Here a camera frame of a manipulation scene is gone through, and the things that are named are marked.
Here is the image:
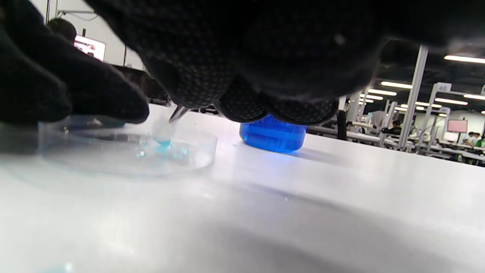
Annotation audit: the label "person's right hand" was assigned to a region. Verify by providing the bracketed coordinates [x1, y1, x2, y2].
[83, 0, 485, 126]

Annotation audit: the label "person's left hand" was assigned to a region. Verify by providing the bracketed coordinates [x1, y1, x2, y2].
[0, 0, 150, 126]

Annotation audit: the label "beaker of blue dye solution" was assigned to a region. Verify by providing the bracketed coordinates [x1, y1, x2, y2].
[239, 114, 308, 154]

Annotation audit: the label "clear culture dish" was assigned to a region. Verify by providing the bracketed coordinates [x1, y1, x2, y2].
[36, 114, 218, 178]

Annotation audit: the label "metal tweezers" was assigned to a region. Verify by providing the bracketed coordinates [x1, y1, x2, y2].
[169, 105, 190, 124]

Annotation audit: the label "white cotton tuft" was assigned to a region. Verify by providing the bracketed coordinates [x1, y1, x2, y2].
[152, 114, 178, 148]

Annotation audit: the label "lit monitor screen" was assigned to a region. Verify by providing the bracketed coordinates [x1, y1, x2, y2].
[74, 35, 106, 62]

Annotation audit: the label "black chair back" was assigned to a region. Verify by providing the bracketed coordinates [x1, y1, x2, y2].
[336, 110, 348, 141]

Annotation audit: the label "row of ceiling light strips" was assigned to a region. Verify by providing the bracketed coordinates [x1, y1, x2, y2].
[358, 55, 485, 116]

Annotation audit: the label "pink monitor screen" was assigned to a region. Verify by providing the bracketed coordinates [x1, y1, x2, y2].
[447, 119, 469, 133]

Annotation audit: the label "row of white workbenches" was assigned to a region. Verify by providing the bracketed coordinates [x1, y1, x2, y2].
[308, 121, 485, 167]

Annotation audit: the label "white metal frame post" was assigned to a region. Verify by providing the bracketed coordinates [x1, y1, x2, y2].
[398, 45, 429, 149]

